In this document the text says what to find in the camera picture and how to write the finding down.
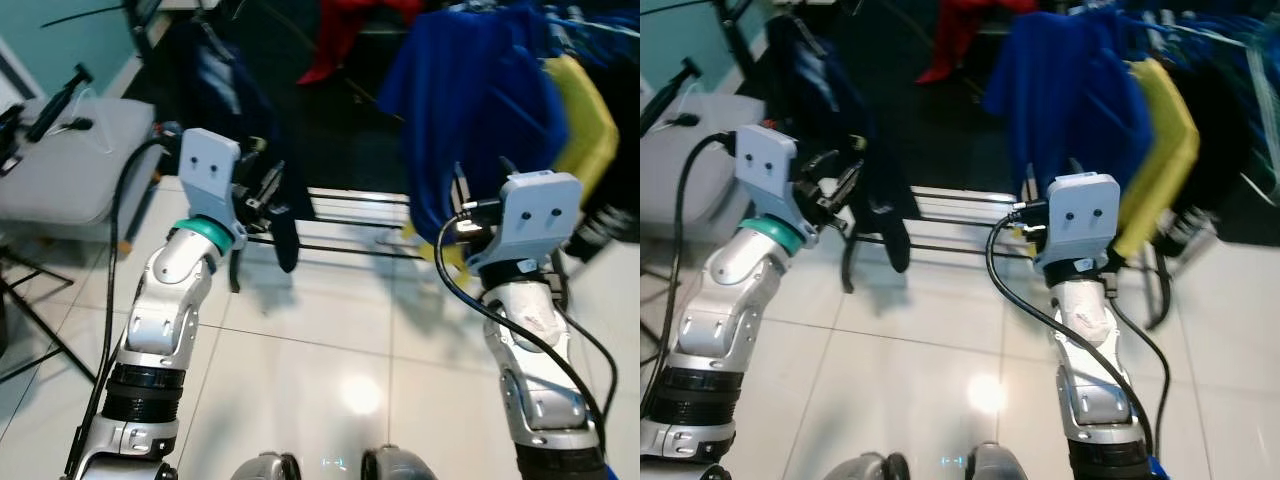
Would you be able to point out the grey cushioned seat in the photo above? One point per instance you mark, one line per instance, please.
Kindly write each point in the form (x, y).
(700, 150)
(70, 160)

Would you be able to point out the grey robot left leg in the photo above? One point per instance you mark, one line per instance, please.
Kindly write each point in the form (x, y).
(865, 468)
(265, 468)

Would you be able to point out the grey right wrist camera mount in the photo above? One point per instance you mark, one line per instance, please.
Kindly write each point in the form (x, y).
(540, 215)
(1078, 215)

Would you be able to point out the royal blue garment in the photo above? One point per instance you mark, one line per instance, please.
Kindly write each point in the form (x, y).
(470, 110)
(1070, 110)

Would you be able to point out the grey robot right leg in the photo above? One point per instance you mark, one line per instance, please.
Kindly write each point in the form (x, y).
(995, 465)
(395, 465)

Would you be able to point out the grey robot leg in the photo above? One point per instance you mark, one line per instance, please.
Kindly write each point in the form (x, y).
(865, 468)
(395, 465)
(265, 468)
(995, 465)

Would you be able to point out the black metal clothes rack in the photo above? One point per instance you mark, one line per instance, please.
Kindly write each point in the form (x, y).
(950, 195)
(350, 195)

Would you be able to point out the red garment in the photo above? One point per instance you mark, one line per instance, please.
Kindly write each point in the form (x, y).
(345, 30)
(965, 30)

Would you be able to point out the navy jacket with blue lining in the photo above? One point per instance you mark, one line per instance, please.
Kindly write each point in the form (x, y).
(225, 90)
(850, 90)

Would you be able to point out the black folding chair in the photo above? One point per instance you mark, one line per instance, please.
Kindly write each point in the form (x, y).
(60, 345)

